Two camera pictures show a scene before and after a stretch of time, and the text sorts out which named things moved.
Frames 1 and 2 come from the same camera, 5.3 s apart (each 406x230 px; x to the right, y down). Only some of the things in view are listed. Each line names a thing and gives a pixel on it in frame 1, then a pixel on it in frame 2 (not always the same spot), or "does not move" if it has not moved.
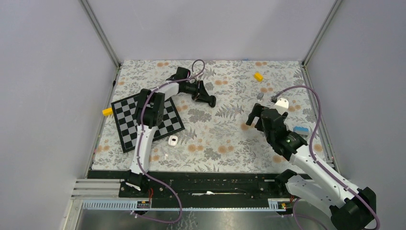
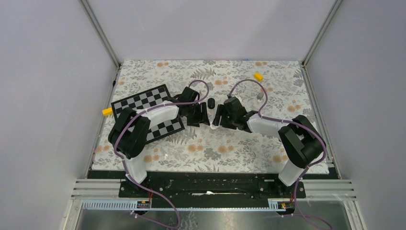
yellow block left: [108, 111] does not move
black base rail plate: [212, 189] does not move
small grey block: [260, 96] does not move
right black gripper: [255, 112] -> [221, 110]
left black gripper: [203, 96] -> [201, 117]
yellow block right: [258, 76] does not move
